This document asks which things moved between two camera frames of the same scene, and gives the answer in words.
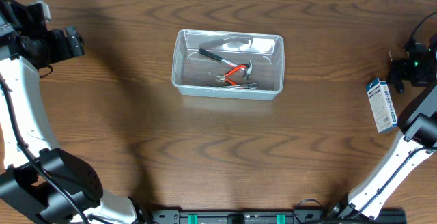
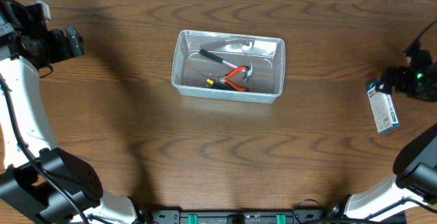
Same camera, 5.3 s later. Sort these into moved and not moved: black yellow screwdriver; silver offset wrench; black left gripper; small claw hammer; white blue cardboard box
Moved: black yellow screwdriver; silver offset wrench
Not moved: white blue cardboard box; black left gripper; small claw hammer
